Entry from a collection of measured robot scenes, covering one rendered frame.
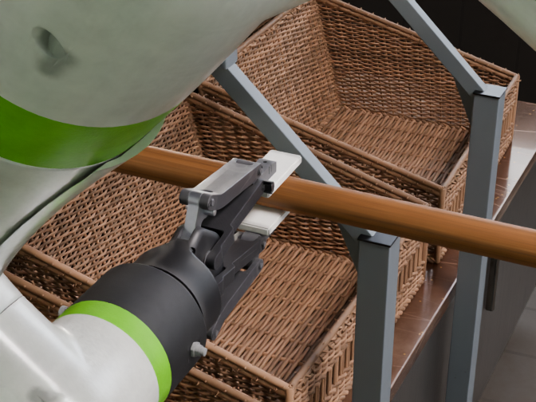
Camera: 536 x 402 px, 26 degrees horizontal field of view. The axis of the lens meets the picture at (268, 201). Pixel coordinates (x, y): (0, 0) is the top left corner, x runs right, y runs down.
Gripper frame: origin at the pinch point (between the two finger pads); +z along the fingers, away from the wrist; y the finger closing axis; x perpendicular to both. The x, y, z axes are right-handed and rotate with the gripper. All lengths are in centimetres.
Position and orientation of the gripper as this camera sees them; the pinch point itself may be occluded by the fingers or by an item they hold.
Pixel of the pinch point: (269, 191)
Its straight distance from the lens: 100.2
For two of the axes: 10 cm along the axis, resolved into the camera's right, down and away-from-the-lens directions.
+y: 0.0, 8.7, 4.9
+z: 4.1, -4.4, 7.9
